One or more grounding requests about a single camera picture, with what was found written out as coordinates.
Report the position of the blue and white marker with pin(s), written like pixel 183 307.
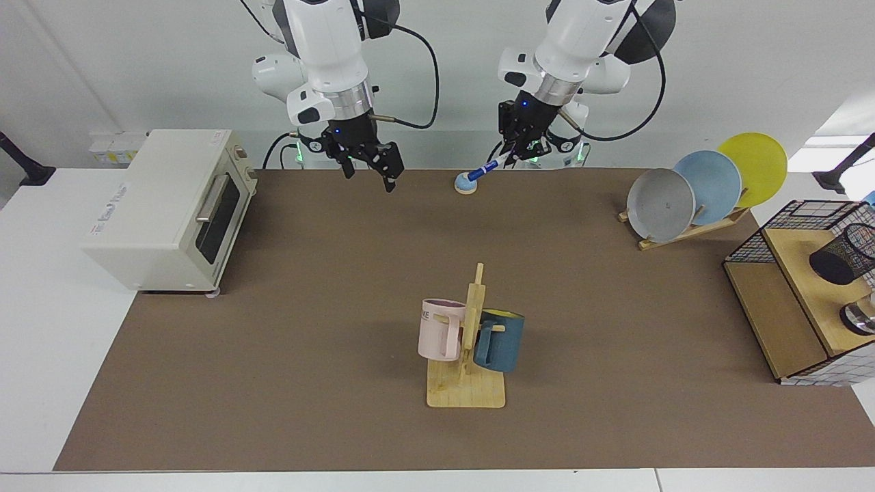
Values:
pixel 485 169

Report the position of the black mesh pen holder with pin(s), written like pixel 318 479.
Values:
pixel 830 266

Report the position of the small blue round thing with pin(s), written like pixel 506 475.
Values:
pixel 465 186

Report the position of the grey plate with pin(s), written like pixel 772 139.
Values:
pixel 660 205

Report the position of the pink mug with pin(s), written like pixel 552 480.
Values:
pixel 434 335

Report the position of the light blue plate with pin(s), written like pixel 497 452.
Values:
pixel 718 181

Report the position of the dark teal mug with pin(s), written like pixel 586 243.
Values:
pixel 502 345

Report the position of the wooden plate rack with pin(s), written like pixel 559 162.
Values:
pixel 711 227

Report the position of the pale toaster oven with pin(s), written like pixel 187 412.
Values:
pixel 150 219

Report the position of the brown table cloth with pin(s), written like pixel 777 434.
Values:
pixel 273 376

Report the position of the yellow plate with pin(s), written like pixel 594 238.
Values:
pixel 762 164

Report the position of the wooden cup stand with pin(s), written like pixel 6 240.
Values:
pixel 468 393

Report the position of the black stand pole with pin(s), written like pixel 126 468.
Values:
pixel 24 164
pixel 844 171

